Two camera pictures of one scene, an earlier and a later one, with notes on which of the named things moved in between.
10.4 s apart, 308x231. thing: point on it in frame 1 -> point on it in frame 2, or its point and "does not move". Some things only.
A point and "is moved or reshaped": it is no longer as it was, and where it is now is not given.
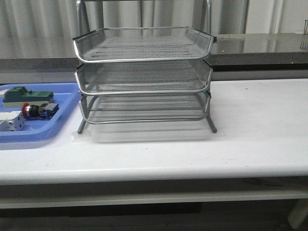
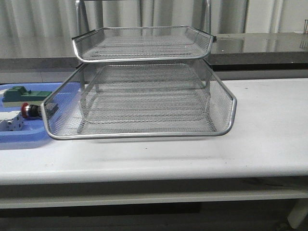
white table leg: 299,213 does not move
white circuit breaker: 12,121 does not move
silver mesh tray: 117,44 does not move
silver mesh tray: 143,78 is moved or reshaped
